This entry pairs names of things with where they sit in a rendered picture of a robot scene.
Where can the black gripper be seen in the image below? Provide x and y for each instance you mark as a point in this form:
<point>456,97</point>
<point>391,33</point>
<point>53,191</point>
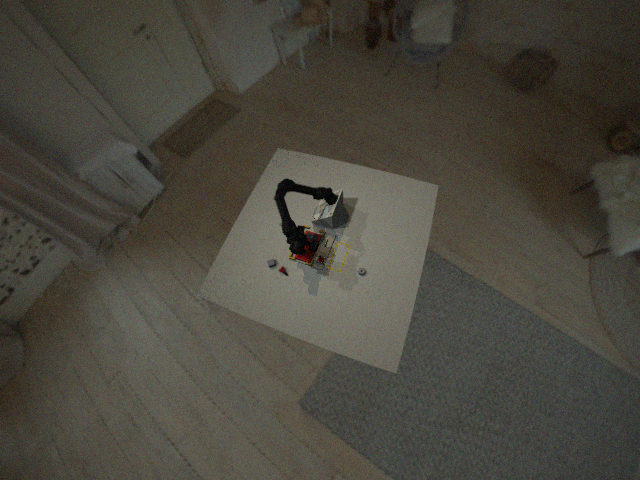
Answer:
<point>313,245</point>

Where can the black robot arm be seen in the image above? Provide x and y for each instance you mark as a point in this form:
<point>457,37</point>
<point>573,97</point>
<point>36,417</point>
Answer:
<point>288,225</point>

